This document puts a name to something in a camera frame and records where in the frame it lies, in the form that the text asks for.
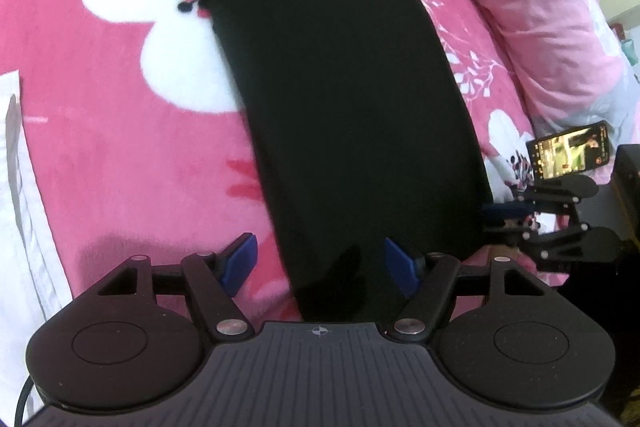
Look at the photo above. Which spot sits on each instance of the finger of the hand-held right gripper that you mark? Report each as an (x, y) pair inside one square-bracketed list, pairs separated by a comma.
[(505, 235), (505, 212)]

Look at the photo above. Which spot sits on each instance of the black pants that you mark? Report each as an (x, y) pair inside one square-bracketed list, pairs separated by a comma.
[(340, 107)]

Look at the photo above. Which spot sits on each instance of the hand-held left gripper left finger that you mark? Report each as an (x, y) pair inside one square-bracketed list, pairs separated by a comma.
[(240, 262)]

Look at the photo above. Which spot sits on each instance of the pink floral bed blanket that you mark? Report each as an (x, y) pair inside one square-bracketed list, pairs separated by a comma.
[(100, 157)]

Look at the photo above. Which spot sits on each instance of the white folded garment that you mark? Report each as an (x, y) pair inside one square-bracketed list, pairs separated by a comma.
[(20, 257)]

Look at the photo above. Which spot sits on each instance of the black smartphone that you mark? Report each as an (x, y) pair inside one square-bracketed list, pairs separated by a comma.
[(570, 152)]

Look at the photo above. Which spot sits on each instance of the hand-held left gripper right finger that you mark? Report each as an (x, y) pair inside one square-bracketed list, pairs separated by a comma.
[(400, 264)]

